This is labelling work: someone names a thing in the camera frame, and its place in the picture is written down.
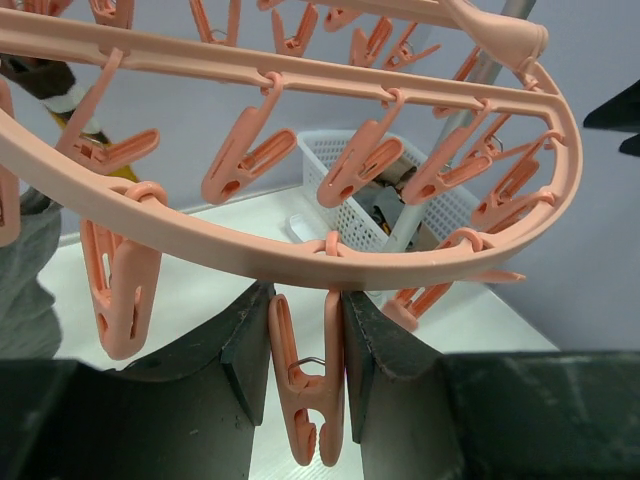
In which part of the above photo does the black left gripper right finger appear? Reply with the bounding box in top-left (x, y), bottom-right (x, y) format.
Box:
top-left (341, 292), bottom-right (639, 479)

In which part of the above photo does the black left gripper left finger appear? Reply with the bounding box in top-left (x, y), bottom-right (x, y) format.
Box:
top-left (1, 282), bottom-right (274, 479)

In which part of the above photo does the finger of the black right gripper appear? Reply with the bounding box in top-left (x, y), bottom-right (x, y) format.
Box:
top-left (619, 134), bottom-right (640, 156)
top-left (583, 80), bottom-right (640, 133)

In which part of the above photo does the grey sock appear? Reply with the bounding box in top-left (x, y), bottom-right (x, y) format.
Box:
top-left (369, 182), bottom-right (404, 232)
top-left (1, 188), bottom-right (62, 359)

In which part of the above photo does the pink round clip hanger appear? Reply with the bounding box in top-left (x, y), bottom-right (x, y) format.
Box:
top-left (0, 0), bottom-right (584, 467)

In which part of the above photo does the mustard brown striped sock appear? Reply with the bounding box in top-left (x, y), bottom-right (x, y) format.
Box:
top-left (1, 53), bottom-right (159, 181)

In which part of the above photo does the white drying rack stand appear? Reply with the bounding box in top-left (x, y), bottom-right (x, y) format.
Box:
top-left (287, 0), bottom-right (539, 254)

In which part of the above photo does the white plastic basket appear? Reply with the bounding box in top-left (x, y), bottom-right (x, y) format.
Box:
top-left (297, 129), bottom-right (479, 252)

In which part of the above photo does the beige sock in basket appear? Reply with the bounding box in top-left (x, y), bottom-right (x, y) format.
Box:
top-left (375, 157), bottom-right (417, 193)

